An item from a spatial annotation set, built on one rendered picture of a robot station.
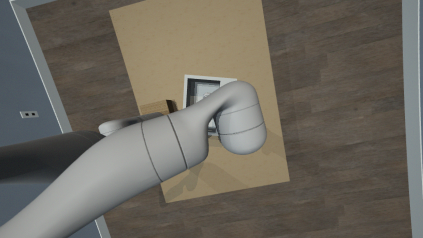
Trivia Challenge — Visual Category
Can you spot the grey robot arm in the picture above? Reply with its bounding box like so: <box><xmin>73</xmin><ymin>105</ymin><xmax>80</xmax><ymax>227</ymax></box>
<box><xmin>0</xmin><ymin>80</ymin><xmax>267</xmax><ymax>238</ymax></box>

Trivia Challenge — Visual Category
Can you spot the grey square sink basin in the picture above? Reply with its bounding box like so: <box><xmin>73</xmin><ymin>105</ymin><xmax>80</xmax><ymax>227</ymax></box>
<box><xmin>183</xmin><ymin>74</ymin><xmax>237</xmax><ymax>136</ymax></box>

